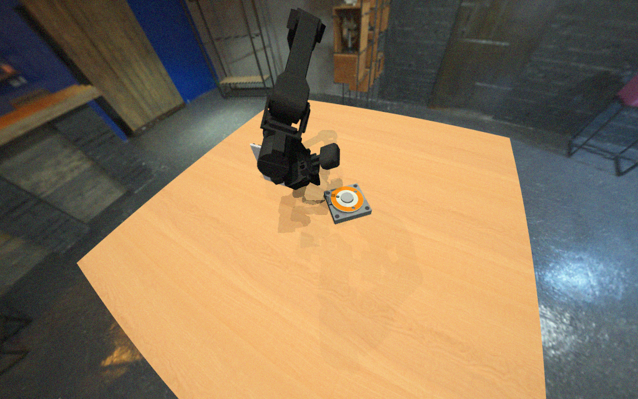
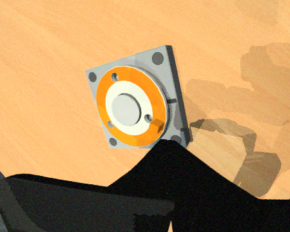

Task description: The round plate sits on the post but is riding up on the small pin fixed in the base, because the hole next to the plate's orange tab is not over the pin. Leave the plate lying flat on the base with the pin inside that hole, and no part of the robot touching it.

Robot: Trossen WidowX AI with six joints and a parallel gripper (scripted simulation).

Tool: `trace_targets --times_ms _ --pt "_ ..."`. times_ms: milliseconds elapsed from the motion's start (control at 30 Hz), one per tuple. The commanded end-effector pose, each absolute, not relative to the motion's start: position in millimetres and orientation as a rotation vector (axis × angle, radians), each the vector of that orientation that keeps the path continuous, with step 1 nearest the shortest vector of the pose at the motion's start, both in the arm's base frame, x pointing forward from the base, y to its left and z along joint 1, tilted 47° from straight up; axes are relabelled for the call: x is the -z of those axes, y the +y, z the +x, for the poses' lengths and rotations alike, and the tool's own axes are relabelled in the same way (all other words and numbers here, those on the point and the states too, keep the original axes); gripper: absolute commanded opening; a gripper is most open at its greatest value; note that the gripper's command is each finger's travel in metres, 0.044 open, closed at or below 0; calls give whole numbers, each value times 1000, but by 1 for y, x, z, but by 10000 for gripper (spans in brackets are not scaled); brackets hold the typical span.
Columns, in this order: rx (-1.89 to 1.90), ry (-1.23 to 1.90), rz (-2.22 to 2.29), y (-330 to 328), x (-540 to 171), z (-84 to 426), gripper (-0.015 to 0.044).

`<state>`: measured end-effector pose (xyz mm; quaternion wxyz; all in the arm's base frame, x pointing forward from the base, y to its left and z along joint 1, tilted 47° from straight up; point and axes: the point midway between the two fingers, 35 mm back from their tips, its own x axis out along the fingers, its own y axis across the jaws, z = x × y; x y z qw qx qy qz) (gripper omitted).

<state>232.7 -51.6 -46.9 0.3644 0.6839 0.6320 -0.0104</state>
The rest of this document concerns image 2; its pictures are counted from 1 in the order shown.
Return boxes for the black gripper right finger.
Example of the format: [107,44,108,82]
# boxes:
[168,139,290,232]

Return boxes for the orange and white round plate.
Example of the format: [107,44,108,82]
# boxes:
[96,65,168,147]

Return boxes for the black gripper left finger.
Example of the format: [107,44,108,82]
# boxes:
[0,139,175,232]

